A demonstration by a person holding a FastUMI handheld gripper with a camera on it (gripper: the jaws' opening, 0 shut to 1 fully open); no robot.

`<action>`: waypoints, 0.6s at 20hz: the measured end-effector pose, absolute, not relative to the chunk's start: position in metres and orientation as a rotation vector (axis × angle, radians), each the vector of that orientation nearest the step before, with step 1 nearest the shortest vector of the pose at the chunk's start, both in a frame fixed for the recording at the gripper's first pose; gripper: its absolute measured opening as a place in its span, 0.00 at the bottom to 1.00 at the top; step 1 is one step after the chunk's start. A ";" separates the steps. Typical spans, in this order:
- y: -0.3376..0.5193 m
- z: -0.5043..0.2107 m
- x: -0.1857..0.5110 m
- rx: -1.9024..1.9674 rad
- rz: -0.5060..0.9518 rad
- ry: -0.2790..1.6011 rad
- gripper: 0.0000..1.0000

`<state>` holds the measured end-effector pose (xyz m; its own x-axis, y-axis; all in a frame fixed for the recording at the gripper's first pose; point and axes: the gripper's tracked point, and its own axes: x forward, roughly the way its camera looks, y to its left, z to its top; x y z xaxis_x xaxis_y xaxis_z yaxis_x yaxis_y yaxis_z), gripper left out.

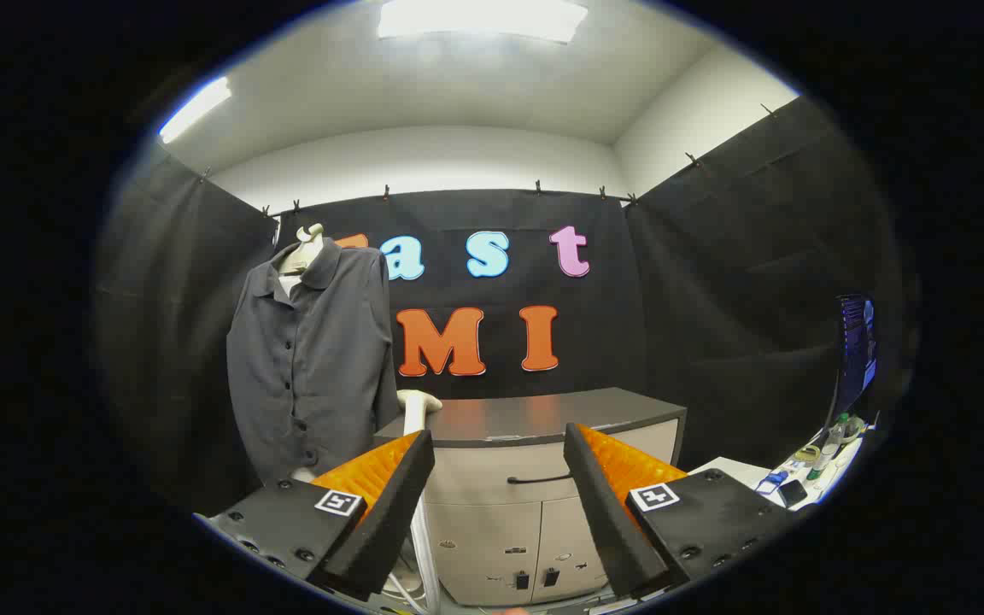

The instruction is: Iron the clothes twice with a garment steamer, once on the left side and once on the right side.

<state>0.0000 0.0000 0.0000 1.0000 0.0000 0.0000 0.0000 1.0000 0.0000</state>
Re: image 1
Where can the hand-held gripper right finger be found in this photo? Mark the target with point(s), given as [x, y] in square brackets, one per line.
[607, 512]

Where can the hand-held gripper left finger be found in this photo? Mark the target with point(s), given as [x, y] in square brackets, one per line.
[389, 521]

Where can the cream garment steamer head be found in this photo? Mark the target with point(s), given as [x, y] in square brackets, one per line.
[417, 401]

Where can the grey button shirt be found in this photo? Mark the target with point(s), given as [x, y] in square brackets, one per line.
[321, 359]

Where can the cream clothes hanger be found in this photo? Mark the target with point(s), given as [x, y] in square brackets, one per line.
[309, 248]

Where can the grey cabinet with dark top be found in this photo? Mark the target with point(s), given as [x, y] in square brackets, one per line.
[492, 500]

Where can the black phone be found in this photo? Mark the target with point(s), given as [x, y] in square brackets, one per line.
[793, 493]

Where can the green bottle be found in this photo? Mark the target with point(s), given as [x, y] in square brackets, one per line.
[825, 453]

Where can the black backdrop cloth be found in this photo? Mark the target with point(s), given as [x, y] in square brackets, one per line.
[714, 299]

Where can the computer monitor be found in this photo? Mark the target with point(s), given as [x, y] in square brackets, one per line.
[856, 342]

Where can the wide ceiling light panel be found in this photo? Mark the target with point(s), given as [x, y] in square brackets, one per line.
[483, 17]

